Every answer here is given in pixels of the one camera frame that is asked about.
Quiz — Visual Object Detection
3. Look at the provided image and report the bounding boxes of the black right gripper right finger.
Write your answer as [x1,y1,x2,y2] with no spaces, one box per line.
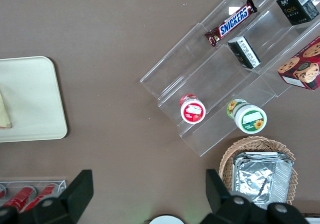
[205,169,252,224]

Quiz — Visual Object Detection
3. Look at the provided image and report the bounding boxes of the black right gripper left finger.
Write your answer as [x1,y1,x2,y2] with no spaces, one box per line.
[31,169,94,224]

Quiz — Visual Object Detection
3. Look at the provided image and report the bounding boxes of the triangular sandwich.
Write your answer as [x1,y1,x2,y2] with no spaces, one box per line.
[0,85,13,129]

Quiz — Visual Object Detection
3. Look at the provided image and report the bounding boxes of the light wicker basket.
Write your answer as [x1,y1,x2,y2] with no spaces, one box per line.
[218,136,299,210]

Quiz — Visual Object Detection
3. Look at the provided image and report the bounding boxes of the cream plastic tray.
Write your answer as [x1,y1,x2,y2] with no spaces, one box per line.
[0,56,68,143]

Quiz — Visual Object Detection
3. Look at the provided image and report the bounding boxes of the clear acrylic bottle rack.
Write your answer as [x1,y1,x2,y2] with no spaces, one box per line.
[0,176,68,210]

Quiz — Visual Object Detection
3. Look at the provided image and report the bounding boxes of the aluminium foil container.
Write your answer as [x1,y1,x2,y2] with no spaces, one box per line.
[231,151,294,211]

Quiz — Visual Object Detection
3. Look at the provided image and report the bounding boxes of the green lid yogurt cup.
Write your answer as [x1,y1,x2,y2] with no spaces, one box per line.
[226,98,268,134]

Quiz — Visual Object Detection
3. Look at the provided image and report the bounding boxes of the red lid yogurt cup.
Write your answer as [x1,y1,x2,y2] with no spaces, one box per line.
[179,93,207,124]

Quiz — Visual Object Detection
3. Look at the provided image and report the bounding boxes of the clear acrylic stepped shelf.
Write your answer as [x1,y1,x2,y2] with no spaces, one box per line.
[139,0,320,158]

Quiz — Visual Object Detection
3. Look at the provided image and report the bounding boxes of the small black box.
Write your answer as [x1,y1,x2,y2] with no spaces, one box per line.
[275,0,320,26]
[227,36,262,70]

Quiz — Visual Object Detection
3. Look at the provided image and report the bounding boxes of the red cookie box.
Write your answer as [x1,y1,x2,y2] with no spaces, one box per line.
[276,35,320,91]

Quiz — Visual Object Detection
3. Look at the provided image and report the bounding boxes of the Snickers chocolate bar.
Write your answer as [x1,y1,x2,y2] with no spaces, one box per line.
[204,0,258,47]

